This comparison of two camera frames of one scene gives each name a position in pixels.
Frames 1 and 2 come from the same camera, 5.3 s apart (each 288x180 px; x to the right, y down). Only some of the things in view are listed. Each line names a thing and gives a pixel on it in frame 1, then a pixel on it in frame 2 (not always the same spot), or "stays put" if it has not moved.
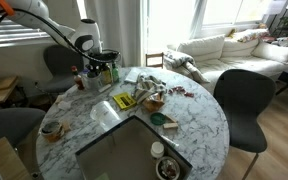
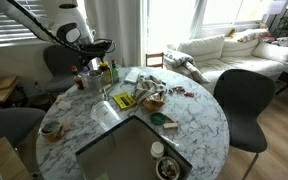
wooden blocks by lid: x=172 y=124 stays put
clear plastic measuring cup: x=104 y=114 stays put
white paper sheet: x=133 y=75 stays put
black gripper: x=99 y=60 -> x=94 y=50
